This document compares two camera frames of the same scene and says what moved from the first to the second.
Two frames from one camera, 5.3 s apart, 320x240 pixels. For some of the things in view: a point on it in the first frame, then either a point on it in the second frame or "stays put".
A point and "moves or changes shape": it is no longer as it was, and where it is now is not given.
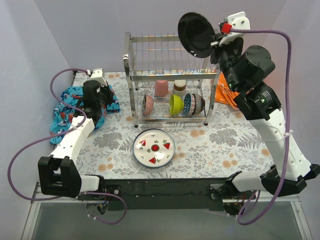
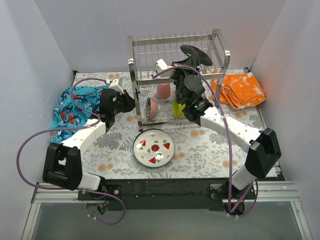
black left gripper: (109, 92) -> (126, 101)
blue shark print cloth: (63, 115) stays put
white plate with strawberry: (154, 148) stays put
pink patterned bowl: (147, 105) moves or changes shape
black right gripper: (217, 53) -> (189, 61)
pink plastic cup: (161, 88) moves or changes shape
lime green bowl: (176, 105) moves or changes shape
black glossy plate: (196, 35) moves or changes shape
